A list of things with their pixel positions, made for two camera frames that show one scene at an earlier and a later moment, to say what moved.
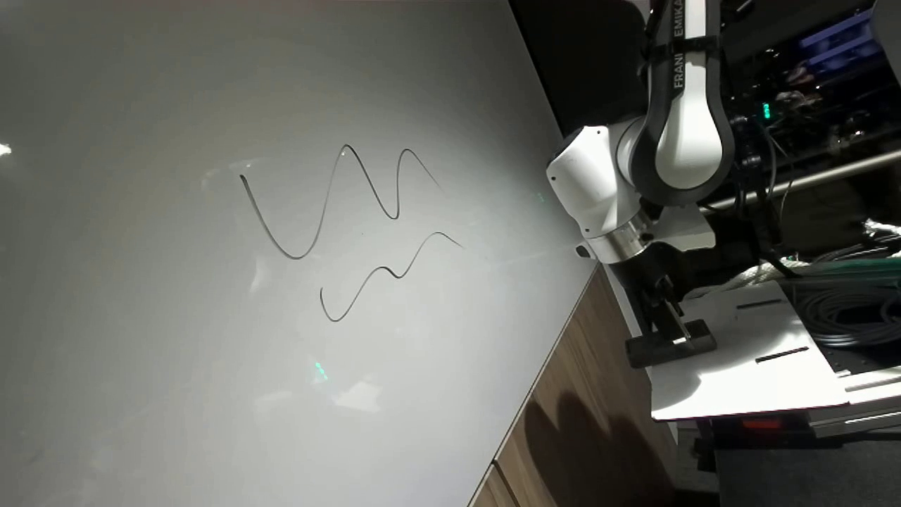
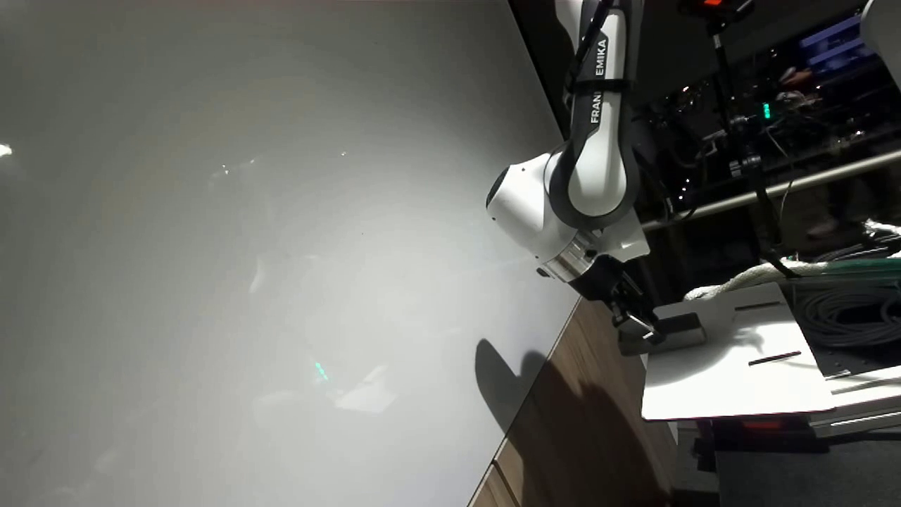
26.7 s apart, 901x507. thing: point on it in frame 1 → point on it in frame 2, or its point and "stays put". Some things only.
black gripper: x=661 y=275 → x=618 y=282
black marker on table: x=762 y=358 stays put
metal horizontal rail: x=794 y=180 stays put
